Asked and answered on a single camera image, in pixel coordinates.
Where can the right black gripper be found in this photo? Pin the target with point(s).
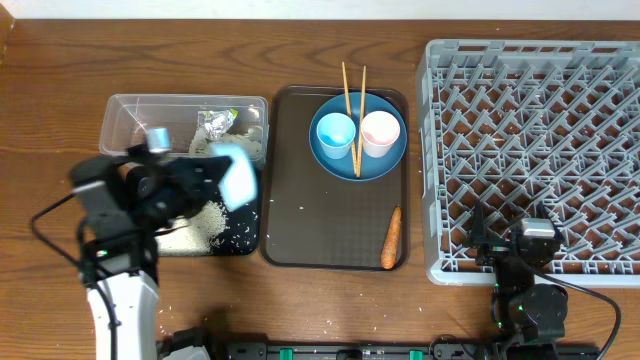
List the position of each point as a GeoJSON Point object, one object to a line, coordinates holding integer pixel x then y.
{"type": "Point", "coordinates": [494, 248]}

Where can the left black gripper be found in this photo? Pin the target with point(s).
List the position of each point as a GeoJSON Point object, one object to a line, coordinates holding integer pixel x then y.
{"type": "Point", "coordinates": [184, 176]}

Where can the light blue rice bowl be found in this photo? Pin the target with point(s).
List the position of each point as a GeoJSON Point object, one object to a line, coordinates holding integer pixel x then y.
{"type": "Point", "coordinates": [239, 185]}

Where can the green snack wrapper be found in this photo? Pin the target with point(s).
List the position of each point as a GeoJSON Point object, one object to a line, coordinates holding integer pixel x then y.
{"type": "Point", "coordinates": [214, 124]}

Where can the white tissue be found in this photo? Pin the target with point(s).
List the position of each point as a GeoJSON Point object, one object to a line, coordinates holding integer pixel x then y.
{"type": "Point", "coordinates": [200, 143]}

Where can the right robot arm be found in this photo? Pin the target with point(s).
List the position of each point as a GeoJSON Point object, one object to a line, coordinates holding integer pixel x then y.
{"type": "Point", "coordinates": [530, 315]}

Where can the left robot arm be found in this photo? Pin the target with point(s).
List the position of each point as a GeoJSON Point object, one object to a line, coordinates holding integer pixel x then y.
{"type": "Point", "coordinates": [120, 274]}

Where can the grey dishwasher rack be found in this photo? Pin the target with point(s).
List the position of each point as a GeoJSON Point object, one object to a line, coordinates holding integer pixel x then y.
{"type": "Point", "coordinates": [514, 125]}

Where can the spilled white rice pile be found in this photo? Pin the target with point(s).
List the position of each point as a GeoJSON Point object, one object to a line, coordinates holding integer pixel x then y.
{"type": "Point", "coordinates": [200, 230]}

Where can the clear plastic bin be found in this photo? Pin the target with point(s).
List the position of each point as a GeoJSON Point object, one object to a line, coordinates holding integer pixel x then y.
{"type": "Point", "coordinates": [128, 117]}

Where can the black plastic tray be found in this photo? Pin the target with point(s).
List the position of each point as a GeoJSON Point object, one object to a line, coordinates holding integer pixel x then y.
{"type": "Point", "coordinates": [245, 235]}

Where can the orange carrot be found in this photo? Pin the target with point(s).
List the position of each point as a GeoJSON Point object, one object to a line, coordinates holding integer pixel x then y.
{"type": "Point", "coordinates": [390, 246]}

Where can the dark blue plate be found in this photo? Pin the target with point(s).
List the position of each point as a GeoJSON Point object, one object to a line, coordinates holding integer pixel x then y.
{"type": "Point", "coordinates": [372, 168]}

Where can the pink cup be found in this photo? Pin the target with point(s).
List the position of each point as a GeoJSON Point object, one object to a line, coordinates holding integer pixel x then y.
{"type": "Point", "coordinates": [380, 130]}

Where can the brown serving tray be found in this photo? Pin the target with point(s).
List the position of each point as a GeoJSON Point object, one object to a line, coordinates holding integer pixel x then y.
{"type": "Point", "coordinates": [313, 219]}

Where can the light blue cup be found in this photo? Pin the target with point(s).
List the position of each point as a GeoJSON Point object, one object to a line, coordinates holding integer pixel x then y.
{"type": "Point", "coordinates": [335, 133]}

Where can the right wooden chopstick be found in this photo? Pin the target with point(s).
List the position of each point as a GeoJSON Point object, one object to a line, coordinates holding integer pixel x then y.
{"type": "Point", "coordinates": [359, 150]}

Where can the wooden chopstick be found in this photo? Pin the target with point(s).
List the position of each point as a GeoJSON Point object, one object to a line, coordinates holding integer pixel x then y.
{"type": "Point", "coordinates": [359, 150]}
{"type": "Point", "coordinates": [349, 114]}

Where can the left wooden chopstick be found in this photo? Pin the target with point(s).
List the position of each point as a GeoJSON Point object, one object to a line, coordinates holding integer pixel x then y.
{"type": "Point", "coordinates": [349, 114]}

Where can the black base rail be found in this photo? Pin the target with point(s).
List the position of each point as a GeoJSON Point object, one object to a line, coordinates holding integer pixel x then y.
{"type": "Point", "coordinates": [445, 350]}

